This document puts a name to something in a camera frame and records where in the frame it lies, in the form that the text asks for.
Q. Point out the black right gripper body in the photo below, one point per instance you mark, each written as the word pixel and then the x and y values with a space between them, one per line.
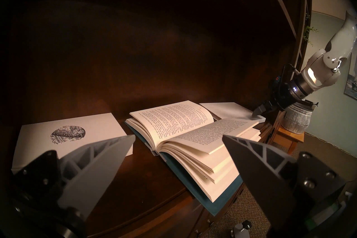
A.
pixel 281 96

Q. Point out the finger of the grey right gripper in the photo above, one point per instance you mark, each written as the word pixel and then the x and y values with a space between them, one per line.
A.
pixel 263 108

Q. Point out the white hardcover book blue spine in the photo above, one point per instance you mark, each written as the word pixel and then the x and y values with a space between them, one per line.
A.
pixel 228 109

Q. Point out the white book round illustration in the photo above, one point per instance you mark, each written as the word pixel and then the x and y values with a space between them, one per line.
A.
pixel 97 126

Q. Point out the clear plastic jar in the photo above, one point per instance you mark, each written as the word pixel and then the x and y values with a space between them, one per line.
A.
pixel 297 121

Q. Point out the black base knob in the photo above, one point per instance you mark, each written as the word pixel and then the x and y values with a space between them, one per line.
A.
pixel 242 229

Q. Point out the small wooden stool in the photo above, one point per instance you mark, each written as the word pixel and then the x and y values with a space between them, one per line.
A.
pixel 292 139

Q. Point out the dark wooden bookshelf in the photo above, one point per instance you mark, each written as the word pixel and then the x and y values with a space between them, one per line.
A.
pixel 139 45

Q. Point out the framed wall picture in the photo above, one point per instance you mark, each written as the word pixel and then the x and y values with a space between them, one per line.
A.
pixel 352 84

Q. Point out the teal cover paperback book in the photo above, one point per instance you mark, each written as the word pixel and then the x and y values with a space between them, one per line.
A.
pixel 181 120

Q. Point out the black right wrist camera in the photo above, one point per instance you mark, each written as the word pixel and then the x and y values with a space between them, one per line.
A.
pixel 277 80

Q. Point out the green plant white pot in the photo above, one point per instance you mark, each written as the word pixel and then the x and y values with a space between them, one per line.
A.
pixel 306 33

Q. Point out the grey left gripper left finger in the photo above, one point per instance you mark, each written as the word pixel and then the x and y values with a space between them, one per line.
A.
pixel 92 173

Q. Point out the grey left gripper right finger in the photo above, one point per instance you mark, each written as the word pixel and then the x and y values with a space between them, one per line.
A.
pixel 265 179

